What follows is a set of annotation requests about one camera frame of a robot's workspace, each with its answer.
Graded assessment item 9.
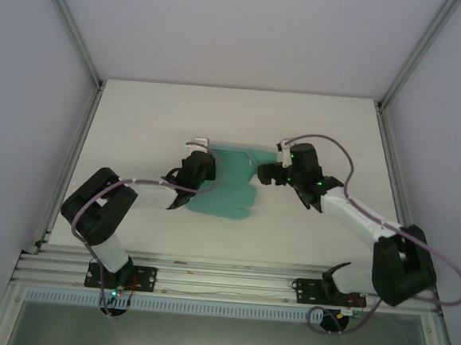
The grey metal sheet panel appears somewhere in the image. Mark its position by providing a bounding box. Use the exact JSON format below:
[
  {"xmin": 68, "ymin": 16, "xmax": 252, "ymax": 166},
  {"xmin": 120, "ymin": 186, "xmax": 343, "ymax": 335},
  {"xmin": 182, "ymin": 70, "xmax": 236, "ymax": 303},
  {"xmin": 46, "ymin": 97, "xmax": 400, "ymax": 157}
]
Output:
[{"xmin": 5, "ymin": 298, "xmax": 451, "ymax": 345}]

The aluminium mounting rail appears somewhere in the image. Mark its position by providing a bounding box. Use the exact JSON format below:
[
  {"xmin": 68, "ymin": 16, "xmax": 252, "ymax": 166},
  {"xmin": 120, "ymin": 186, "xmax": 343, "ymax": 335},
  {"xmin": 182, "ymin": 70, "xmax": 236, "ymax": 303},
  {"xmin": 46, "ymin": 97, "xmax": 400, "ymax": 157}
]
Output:
[{"xmin": 10, "ymin": 242, "xmax": 447, "ymax": 318}]

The aluminium table side rail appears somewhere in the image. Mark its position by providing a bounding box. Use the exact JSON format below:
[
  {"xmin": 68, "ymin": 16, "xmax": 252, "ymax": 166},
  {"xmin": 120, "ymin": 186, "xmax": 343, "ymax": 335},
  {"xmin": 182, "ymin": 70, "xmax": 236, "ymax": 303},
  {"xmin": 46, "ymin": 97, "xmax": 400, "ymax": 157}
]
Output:
[
  {"xmin": 360, "ymin": 102, "xmax": 460, "ymax": 302},
  {"xmin": 32, "ymin": 77, "xmax": 105, "ymax": 258}
]

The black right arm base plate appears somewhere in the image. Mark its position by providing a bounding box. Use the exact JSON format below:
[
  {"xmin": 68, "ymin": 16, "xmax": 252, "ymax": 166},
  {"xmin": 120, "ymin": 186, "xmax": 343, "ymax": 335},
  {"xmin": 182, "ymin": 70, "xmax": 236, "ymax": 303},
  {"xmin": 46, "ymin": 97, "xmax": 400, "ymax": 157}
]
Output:
[{"xmin": 291, "ymin": 276, "xmax": 369, "ymax": 310}]

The aluminium frame post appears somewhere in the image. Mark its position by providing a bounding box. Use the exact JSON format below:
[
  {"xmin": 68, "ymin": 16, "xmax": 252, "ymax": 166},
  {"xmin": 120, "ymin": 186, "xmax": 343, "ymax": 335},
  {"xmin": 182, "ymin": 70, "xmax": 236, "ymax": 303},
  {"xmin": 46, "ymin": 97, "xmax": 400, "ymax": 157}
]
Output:
[
  {"xmin": 29, "ymin": 0, "xmax": 111, "ymax": 90},
  {"xmin": 377, "ymin": 0, "xmax": 461, "ymax": 115}
]

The thin white wire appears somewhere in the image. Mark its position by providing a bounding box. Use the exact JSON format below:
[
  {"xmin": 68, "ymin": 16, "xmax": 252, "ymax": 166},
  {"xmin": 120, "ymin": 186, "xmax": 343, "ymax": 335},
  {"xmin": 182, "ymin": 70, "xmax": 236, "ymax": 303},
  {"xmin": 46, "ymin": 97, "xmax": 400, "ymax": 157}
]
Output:
[{"xmin": 157, "ymin": 284, "xmax": 296, "ymax": 303}]

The green corrugated cardboard box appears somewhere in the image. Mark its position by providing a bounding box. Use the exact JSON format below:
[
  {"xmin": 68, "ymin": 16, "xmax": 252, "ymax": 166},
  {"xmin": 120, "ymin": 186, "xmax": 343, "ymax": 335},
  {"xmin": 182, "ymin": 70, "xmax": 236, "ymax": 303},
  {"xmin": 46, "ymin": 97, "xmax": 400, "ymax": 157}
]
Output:
[{"xmin": 182, "ymin": 139, "xmax": 281, "ymax": 225}]

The grey slotted cable duct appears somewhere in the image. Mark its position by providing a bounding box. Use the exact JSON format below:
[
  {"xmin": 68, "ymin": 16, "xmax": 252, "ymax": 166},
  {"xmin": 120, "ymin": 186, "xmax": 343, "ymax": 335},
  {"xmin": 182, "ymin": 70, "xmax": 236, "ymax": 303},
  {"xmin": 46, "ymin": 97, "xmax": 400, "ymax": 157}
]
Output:
[{"xmin": 22, "ymin": 286, "xmax": 416, "ymax": 332}]

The black cable grommet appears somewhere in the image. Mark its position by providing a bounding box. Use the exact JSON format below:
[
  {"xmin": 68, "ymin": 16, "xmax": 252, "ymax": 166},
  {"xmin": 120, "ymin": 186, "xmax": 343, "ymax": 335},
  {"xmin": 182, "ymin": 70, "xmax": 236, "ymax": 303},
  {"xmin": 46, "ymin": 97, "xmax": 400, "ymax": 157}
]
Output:
[
  {"xmin": 99, "ymin": 304, "xmax": 129, "ymax": 320},
  {"xmin": 318, "ymin": 310, "xmax": 351, "ymax": 335}
]

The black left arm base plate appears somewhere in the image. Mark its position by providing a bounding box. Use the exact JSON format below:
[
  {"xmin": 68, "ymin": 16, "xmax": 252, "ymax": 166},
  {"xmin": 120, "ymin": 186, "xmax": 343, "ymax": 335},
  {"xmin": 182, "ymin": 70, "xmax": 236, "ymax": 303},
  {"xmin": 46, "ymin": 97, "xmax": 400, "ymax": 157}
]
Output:
[{"xmin": 84, "ymin": 261, "xmax": 158, "ymax": 294}]

